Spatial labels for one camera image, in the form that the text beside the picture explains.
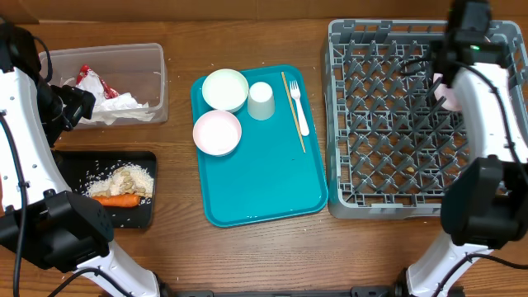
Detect white round plate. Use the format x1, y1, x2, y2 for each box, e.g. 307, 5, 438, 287
431, 35, 494, 112

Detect white napkin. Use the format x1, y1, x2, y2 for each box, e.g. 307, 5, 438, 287
80, 92, 154, 125
63, 72, 111, 100

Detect red snack wrapper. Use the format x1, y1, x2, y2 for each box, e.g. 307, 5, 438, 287
76, 64, 120, 100

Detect orange carrot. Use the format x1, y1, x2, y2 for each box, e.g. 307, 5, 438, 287
93, 194, 141, 208

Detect pink bowl with crumbs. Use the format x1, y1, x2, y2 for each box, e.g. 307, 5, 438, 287
192, 110, 242, 157

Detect white plastic fork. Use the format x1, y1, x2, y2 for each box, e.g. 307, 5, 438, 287
290, 80, 309, 136

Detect white bowl with nuts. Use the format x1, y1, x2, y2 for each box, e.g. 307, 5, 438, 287
202, 68, 249, 113

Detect white paper cup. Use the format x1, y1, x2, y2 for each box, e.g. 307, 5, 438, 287
247, 82, 275, 120

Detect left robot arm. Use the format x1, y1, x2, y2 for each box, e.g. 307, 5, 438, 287
1, 21, 173, 296

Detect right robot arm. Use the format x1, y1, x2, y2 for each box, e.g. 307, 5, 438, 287
393, 0, 527, 296

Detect grey dishwasher rack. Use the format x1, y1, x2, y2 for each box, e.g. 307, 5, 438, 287
321, 18, 528, 220

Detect black plastic tray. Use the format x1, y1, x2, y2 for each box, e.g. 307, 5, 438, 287
53, 151, 158, 229

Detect clear plastic bin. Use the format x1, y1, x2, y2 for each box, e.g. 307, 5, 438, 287
39, 43, 169, 129

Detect wooden chopstick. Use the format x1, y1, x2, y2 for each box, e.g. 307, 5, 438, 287
281, 72, 306, 153

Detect teal serving tray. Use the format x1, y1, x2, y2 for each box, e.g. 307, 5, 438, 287
196, 64, 328, 228

